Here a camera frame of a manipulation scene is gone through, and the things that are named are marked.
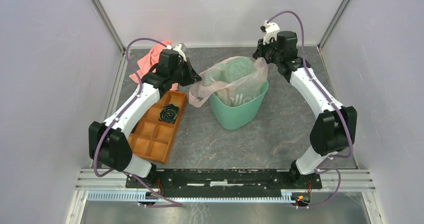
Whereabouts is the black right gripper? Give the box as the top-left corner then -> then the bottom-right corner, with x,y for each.
253,36 -> 283,65

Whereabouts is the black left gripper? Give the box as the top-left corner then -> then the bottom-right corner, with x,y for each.
169,58 -> 202,87

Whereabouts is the pink plastic trash bag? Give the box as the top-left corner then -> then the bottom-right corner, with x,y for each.
188,56 -> 268,108

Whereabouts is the green plastic trash bin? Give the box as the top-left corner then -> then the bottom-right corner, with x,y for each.
209,80 -> 269,130

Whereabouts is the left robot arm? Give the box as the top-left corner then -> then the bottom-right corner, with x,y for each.
88,43 -> 201,188

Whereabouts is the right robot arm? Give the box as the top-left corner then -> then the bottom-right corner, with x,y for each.
253,30 -> 358,188

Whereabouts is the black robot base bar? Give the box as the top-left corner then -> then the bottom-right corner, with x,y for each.
142,169 -> 323,198

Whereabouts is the blue yellow rolled tie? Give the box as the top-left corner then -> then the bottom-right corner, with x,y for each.
159,104 -> 180,124

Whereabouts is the salmon pink cloth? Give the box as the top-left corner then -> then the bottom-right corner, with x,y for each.
129,40 -> 178,91

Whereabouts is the orange wooden divided tray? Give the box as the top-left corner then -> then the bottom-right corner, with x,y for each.
128,91 -> 187,164

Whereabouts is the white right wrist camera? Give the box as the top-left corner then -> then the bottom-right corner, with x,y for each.
260,20 -> 280,45

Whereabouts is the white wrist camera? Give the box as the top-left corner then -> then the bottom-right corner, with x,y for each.
166,43 -> 187,61
260,20 -> 280,45

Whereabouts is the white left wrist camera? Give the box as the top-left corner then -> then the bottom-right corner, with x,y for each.
166,43 -> 187,61

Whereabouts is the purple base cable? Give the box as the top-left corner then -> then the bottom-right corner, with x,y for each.
124,172 -> 185,208

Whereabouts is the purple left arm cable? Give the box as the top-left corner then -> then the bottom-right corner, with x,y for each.
92,38 -> 170,178

